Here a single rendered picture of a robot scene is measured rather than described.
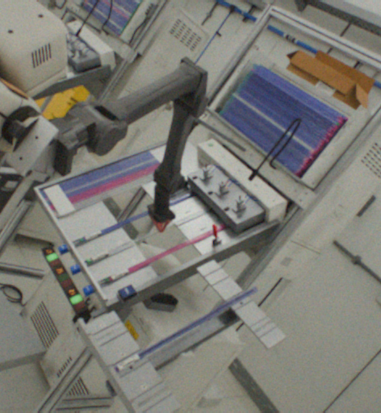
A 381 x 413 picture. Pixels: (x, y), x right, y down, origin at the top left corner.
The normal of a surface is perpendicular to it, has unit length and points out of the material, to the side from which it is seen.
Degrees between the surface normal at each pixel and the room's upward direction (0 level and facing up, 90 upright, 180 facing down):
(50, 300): 90
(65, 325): 90
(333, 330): 90
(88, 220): 45
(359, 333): 90
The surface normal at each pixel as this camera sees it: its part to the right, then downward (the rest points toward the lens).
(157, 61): 0.53, 0.57
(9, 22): 0.16, -0.51
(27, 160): -0.23, -0.08
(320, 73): -0.48, -0.36
